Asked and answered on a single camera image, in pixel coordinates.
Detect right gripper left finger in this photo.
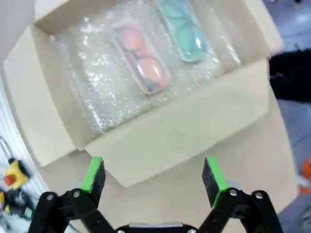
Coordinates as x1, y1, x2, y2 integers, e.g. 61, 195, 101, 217
28, 156, 115, 233

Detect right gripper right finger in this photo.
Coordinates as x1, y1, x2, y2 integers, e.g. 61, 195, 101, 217
196, 156, 284, 233

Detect dark glasses in orange case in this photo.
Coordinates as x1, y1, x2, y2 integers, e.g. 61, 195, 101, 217
118, 28, 167, 93

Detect dark glasses in teal case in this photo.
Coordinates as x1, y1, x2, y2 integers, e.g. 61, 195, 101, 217
162, 0, 207, 59

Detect yellow emergency stop button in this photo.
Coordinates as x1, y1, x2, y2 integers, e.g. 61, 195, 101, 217
4, 159, 32, 190

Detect orange cloth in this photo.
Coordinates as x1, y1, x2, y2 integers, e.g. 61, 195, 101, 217
300, 157, 311, 195

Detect open brown cardboard box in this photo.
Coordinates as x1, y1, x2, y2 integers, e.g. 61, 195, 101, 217
2, 0, 285, 188

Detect clear bubble wrap sheet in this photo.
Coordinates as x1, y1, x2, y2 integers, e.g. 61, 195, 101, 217
50, 0, 242, 140

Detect person in black t-shirt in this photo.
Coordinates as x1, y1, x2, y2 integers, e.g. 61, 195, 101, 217
269, 47, 311, 100

